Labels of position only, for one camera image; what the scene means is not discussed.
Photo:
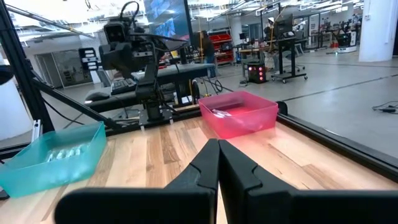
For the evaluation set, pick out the pink plastic bin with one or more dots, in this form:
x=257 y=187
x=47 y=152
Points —
x=248 y=121

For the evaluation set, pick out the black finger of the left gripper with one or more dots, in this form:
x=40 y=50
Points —
x=124 y=56
x=108 y=57

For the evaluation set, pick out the black computer mouse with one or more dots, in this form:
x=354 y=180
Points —
x=98 y=96

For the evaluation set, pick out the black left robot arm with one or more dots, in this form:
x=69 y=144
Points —
x=150 y=90

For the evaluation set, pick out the blue screen monitor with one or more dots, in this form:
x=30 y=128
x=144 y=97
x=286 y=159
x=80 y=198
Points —
x=168 y=17

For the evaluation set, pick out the black standing desk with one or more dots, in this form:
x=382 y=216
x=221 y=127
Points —
x=289 y=46

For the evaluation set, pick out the person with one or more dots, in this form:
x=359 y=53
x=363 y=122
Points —
x=206 y=53

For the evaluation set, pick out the red bin storage rack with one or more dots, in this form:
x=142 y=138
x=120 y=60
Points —
x=222 y=46

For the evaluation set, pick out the black keyboard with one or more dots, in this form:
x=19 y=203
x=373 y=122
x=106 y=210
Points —
x=122 y=85

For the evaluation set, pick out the computer tower glowing fans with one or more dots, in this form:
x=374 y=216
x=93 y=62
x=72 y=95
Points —
x=257 y=73

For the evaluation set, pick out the mint green plastic bin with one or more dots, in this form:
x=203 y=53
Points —
x=46 y=177

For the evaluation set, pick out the black floor power adapter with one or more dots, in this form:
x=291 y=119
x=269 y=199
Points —
x=387 y=109

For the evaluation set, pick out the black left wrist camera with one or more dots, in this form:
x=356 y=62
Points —
x=115 y=32

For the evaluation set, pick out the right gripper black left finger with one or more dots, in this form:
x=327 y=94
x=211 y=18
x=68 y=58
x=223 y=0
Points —
x=186 y=202

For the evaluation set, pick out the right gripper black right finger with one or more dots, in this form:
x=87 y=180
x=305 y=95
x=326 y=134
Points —
x=264 y=202

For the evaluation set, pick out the black support beam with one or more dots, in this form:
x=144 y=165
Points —
x=109 y=101

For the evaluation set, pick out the silver corner bracket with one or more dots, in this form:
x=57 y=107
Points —
x=36 y=130

